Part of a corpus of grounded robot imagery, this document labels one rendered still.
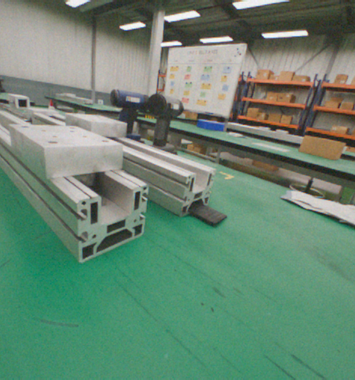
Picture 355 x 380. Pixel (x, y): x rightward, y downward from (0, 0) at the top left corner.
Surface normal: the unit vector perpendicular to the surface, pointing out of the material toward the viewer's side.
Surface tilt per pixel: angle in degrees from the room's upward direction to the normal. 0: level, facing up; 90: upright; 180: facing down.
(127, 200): 90
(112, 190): 90
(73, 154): 90
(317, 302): 0
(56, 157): 90
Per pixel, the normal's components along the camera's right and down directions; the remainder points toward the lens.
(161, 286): 0.16, -0.91
